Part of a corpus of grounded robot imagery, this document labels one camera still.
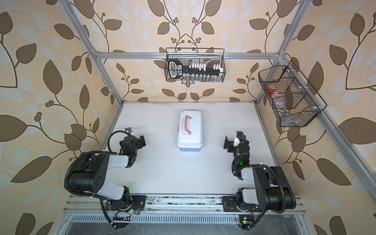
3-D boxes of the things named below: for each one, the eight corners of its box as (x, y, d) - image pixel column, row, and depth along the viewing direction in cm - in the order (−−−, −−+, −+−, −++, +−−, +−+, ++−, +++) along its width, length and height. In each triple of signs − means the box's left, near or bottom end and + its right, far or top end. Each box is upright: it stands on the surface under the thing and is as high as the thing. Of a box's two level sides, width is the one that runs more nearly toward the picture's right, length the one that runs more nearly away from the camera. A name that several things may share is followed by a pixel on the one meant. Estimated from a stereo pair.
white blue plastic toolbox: (178, 151, 94) (176, 141, 84) (180, 121, 110) (179, 110, 100) (202, 151, 94) (203, 141, 84) (201, 121, 110) (202, 110, 100)
